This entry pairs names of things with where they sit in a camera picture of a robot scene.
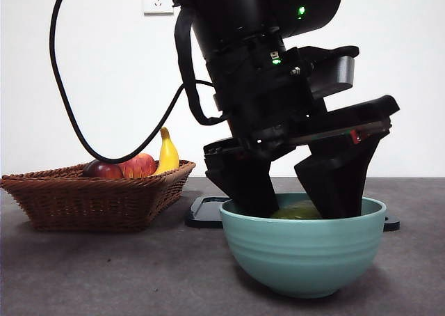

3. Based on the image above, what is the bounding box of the green avocado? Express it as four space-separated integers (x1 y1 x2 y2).
270 200 323 221

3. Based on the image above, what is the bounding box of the teal ceramic bowl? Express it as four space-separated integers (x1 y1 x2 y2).
218 193 387 299

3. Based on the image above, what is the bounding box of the black rectangular tray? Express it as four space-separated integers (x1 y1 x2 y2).
184 196 401 232

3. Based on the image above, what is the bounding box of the yellow banana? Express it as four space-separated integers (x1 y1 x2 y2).
152 127 180 176

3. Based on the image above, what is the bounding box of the red yellow apple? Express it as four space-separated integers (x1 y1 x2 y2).
118 152 158 180

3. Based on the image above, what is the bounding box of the dark red apple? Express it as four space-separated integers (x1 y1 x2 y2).
82 159 124 180

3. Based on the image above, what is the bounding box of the brown woven wicker basket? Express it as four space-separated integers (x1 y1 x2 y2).
0 159 197 233

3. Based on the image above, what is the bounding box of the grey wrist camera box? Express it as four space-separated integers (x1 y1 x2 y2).
298 45 360 100

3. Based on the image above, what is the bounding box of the black flat cable loop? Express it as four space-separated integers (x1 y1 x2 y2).
173 6 229 126

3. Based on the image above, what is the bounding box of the black round cable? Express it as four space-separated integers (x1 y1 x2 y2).
49 0 215 164

